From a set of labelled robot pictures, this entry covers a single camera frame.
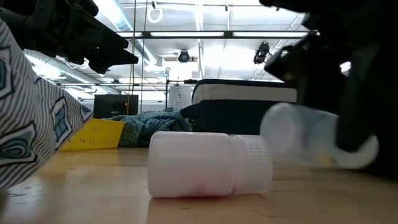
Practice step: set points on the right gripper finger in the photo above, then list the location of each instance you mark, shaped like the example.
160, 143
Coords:
356, 99
317, 91

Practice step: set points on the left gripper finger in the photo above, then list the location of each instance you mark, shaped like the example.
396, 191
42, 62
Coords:
115, 59
93, 34

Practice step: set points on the clear plastic pill bottle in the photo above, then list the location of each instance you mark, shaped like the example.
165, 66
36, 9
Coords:
298, 133

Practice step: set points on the blue patterned hospital gown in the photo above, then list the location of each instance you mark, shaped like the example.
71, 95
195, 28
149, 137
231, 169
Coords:
149, 124

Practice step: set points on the yellow plastic basket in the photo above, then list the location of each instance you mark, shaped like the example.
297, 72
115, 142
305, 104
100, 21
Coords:
93, 135

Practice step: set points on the navy fabric storage bin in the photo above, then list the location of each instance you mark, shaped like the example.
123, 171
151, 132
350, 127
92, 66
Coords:
236, 118

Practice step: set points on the grey patterned cloth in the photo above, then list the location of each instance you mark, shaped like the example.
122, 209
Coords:
31, 124

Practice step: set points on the white translucent pill bottle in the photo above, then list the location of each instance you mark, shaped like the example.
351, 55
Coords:
192, 165

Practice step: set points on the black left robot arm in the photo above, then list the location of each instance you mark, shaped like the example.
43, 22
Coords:
7, 14

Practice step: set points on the white sign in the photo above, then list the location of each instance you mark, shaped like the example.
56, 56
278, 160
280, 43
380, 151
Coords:
179, 97

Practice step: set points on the black ceiling camera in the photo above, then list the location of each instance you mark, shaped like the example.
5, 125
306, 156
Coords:
260, 53
183, 57

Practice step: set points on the black overhead frame bar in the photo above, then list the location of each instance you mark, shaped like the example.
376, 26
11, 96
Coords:
228, 34

